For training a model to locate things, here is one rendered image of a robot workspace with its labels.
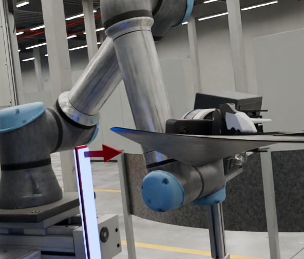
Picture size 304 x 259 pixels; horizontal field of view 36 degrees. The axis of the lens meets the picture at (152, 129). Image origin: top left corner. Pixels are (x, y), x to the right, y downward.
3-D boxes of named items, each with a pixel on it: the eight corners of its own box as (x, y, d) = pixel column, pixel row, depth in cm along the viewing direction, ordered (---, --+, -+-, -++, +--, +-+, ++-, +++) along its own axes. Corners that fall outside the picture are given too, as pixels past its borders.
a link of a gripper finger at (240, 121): (285, 111, 68) (259, 112, 77) (246, 112, 67) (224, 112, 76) (285, 133, 68) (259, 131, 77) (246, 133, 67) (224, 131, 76)
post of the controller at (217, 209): (223, 258, 111) (214, 176, 110) (211, 258, 112) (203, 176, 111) (227, 254, 114) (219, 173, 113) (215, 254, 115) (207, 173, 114)
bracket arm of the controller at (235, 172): (215, 189, 110) (214, 176, 110) (204, 189, 111) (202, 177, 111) (243, 171, 131) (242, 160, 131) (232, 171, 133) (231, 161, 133)
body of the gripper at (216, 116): (269, 107, 77) (242, 108, 89) (219, 107, 76) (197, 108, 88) (269, 154, 78) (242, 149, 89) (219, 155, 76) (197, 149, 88)
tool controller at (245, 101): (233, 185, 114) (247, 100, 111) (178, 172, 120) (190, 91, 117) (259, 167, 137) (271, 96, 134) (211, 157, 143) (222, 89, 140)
